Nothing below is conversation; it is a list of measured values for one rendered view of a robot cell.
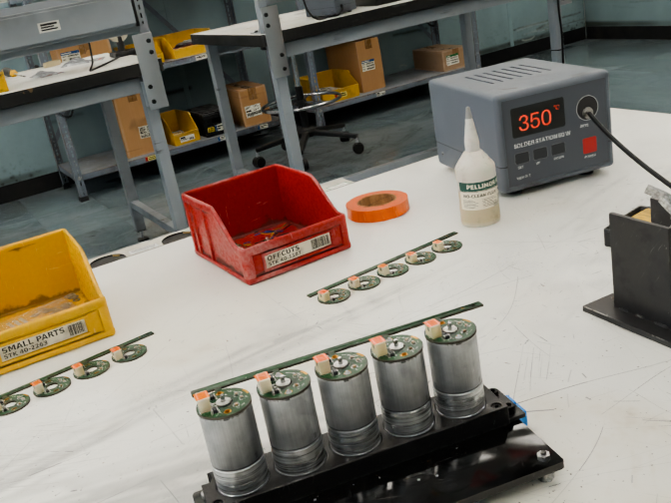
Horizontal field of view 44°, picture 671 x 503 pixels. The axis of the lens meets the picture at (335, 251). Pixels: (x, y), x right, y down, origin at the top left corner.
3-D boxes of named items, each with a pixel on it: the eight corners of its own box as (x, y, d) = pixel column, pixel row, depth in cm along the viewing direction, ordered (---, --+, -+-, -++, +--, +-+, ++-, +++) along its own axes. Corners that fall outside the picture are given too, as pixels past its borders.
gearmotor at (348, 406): (391, 460, 39) (374, 365, 37) (342, 477, 38) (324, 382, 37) (372, 435, 41) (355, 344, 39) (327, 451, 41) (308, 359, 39)
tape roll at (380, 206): (335, 221, 78) (333, 209, 77) (369, 200, 82) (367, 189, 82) (387, 225, 74) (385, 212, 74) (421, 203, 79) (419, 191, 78)
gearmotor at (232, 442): (279, 500, 38) (256, 404, 36) (227, 519, 37) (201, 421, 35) (266, 472, 40) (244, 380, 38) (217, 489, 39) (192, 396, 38)
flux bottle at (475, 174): (475, 231, 69) (461, 114, 65) (453, 222, 72) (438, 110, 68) (508, 219, 70) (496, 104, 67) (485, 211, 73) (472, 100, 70)
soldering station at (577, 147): (617, 172, 77) (611, 69, 74) (505, 202, 74) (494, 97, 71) (534, 144, 91) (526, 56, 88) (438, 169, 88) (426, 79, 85)
